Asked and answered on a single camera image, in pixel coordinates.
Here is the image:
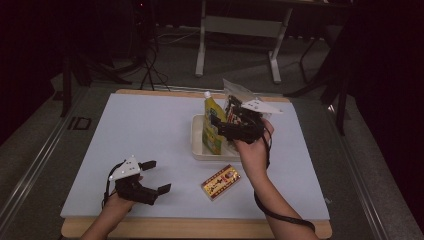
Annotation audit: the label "white divided plastic box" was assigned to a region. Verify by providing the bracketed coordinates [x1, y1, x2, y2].
[190, 113, 243, 163]

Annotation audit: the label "person's left hand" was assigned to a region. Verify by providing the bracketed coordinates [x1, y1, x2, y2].
[103, 190, 137, 218]

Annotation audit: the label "hand-held gripper cable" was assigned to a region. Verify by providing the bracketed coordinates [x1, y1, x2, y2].
[101, 161, 125, 208]
[253, 123, 316, 233]

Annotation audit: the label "person's right hand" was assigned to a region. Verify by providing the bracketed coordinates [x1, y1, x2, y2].
[232, 118, 275, 175]

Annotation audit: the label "black floor cables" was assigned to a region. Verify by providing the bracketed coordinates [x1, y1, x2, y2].
[139, 31, 172, 92]

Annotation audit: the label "yellow spouted pouch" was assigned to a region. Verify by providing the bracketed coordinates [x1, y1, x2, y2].
[201, 90, 228, 156]

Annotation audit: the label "wooden table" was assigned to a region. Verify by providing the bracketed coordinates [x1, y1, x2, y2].
[60, 88, 333, 240]

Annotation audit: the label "left hand-held gripper cable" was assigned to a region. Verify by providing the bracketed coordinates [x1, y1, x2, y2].
[101, 161, 125, 208]

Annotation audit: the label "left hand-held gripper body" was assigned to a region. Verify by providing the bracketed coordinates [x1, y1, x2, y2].
[108, 154, 160, 206]

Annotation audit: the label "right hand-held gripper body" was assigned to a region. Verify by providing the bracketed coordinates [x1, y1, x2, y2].
[217, 98, 284, 145]

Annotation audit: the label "right hand-held gripper cable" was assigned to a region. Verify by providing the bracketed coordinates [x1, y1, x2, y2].
[253, 123, 316, 233]

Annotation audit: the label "metal floor rail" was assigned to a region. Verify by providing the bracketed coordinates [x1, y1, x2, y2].
[0, 89, 88, 228]
[324, 105, 392, 240]

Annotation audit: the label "red and yellow small packet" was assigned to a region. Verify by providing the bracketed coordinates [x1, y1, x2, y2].
[200, 163, 242, 202]

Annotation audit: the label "white table mat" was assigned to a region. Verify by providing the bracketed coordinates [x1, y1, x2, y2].
[60, 92, 331, 221]

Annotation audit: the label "white metal desk frame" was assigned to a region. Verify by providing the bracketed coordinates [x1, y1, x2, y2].
[194, 0, 355, 85]

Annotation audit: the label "black stand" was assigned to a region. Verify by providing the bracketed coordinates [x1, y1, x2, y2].
[59, 49, 133, 118]
[283, 31, 352, 137]

